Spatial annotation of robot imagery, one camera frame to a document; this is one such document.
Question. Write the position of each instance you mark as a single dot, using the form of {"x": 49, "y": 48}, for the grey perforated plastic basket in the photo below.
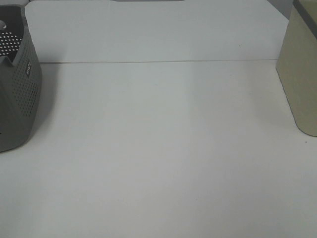
{"x": 20, "y": 78}

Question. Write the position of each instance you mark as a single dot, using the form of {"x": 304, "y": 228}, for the beige plastic bin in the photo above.
{"x": 297, "y": 65}

